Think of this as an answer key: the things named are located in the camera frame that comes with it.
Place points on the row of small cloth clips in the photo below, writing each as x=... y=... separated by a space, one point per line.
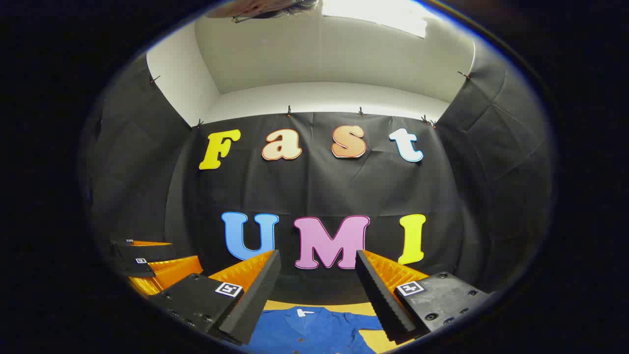
x=289 y=112

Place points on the ceiling light panel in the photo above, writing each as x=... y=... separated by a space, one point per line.
x=373 y=12

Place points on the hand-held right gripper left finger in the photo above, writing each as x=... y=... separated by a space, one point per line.
x=255 y=305

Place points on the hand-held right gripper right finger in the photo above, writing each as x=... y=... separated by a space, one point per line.
x=381 y=300

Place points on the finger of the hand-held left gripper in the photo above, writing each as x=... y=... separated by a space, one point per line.
x=147 y=251
x=135 y=268

